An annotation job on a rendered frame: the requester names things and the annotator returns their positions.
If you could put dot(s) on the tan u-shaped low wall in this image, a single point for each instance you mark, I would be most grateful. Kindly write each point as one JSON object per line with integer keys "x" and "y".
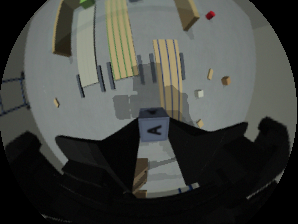
{"x": 72, "y": 16}

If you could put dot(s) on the red cylinder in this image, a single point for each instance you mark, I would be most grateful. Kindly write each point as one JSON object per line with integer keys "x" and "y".
{"x": 210, "y": 15}

